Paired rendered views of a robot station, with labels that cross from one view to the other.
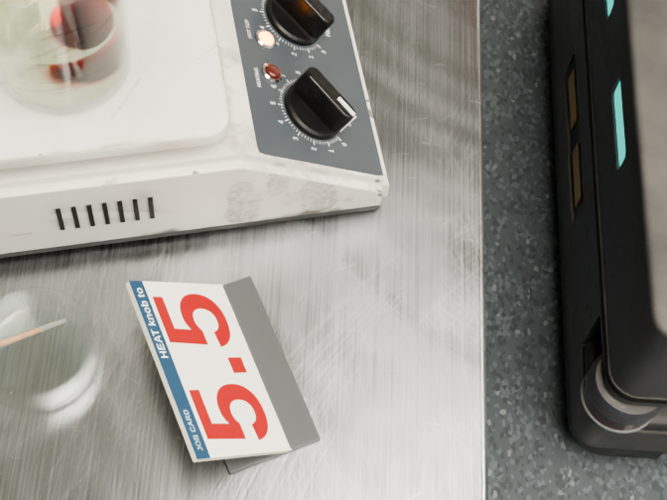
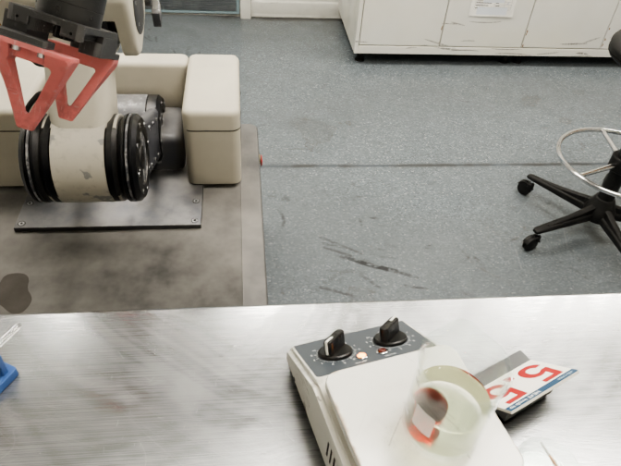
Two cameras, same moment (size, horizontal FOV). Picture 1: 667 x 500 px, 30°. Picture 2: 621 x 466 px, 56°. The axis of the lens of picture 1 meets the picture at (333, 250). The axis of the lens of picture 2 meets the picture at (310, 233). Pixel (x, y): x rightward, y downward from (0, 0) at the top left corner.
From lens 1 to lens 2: 58 cm
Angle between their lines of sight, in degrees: 55
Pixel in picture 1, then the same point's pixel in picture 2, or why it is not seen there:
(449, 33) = (287, 315)
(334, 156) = (408, 331)
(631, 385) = not seen: hidden behind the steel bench
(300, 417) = (515, 357)
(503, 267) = not seen: outside the picture
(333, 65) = (351, 339)
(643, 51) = not seen: hidden behind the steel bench
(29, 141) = (498, 433)
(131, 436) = (555, 426)
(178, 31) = (399, 373)
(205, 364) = (523, 384)
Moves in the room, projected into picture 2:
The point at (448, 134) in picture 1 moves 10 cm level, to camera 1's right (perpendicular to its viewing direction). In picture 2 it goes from (348, 313) to (344, 251)
